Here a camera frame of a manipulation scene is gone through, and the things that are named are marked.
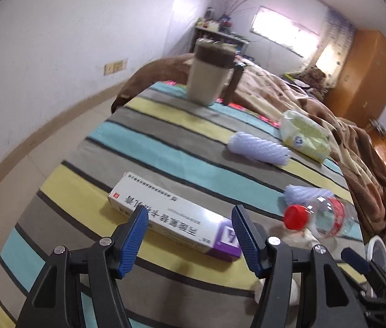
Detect white purple medicine box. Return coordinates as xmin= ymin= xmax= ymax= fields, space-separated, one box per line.
xmin=108 ymin=172 xmax=241 ymax=262

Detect white towel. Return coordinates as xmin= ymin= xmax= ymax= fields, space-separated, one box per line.
xmin=267 ymin=224 xmax=320 ymax=306

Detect clear bottle red cap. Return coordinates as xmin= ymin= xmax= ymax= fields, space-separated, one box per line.
xmin=283 ymin=196 xmax=354 ymax=239

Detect white foam net sleeve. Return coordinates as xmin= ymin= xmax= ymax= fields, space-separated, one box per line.
xmin=227 ymin=132 xmax=291 ymax=166
xmin=284 ymin=185 xmax=334 ymax=208

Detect white mesh trash bin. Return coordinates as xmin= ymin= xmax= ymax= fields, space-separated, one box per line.
xmin=363 ymin=234 xmax=386 ymax=298

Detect brown beige blanket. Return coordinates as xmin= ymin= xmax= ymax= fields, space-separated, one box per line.
xmin=111 ymin=53 xmax=386 ymax=239

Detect striped colourful table cloth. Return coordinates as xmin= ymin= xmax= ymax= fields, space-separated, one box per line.
xmin=0 ymin=83 xmax=351 ymax=327

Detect green tissue pack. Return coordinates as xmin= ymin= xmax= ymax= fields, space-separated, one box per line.
xmin=280 ymin=110 xmax=331 ymax=163

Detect brown teddy bear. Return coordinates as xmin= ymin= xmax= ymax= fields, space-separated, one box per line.
xmin=298 ymin=67 xmax=326 ymax=91

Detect beige brown travel mug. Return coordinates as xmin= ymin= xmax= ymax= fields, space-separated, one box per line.
xmin=186 ymin=39 xmax=245 ymax=107

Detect orange wooden wardrobe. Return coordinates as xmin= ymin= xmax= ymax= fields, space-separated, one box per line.
xmin=325 ymin=30 xmax=386 ymax=128

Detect patterned window curtain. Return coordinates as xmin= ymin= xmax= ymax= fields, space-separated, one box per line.
xmin=301 ymin=7 xmax=357 ymax=80

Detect wall power socket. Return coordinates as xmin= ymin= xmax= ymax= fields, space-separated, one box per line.
xmin=104 ymin=59 xmax=127 ymax=75

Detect cluttered wall shelf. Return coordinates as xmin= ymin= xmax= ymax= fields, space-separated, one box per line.
xmin=189 ymin=7 xmax=250 ymax=55

